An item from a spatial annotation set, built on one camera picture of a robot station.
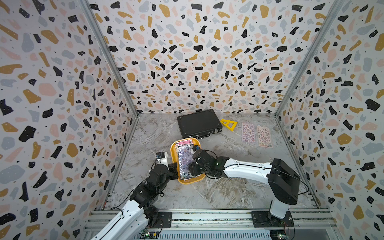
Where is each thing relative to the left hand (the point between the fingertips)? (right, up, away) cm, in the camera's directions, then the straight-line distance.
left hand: (178, 163), depth 79 cm
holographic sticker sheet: (+3, +6, +5) cm, 8 cm away
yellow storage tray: (+10, +10, +3) cm, 15 cm away
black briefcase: (+10, +21, +28) cm, 37 cm away
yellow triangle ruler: (+34, +21, +37) cm, 55 cm away
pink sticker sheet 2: (+58, +12, +30) cm, 67 cm away
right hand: (+5, -4, +4) cm, 8 cm away
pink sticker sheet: (+47, +15, +32) cm, 59 cm away
